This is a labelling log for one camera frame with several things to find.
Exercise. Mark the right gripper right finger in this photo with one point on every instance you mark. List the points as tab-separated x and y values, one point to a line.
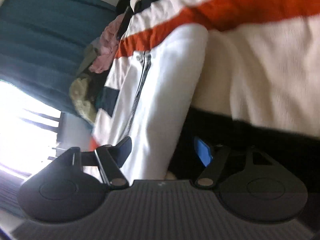
213	158

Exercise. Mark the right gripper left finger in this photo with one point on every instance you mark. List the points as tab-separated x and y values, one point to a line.
110	159

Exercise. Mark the white zip-up hoodie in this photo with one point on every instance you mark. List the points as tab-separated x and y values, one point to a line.
147	97

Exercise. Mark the pile of clothes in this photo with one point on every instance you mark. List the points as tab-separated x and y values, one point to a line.
86	90

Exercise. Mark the dark framed window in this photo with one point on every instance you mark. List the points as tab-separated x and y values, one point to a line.
29	130

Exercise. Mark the striped bed blanket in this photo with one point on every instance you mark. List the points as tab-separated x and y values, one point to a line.
261	61

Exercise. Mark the teal right curtain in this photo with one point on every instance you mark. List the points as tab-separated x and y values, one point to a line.
43	41

